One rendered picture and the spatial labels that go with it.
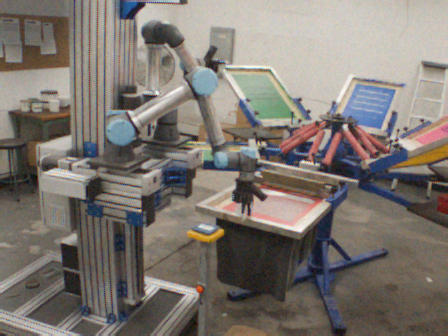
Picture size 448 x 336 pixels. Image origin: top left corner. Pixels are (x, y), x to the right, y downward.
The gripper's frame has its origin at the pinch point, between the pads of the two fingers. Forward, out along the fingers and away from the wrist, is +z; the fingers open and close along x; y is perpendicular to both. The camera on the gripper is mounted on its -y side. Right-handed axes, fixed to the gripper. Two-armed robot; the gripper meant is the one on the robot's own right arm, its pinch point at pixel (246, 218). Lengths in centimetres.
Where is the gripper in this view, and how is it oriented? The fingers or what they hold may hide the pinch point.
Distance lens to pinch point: 236.8
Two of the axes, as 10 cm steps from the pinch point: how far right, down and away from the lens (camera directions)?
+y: -9.1, -2.2, 3.4
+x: -3.9, 2.8, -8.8
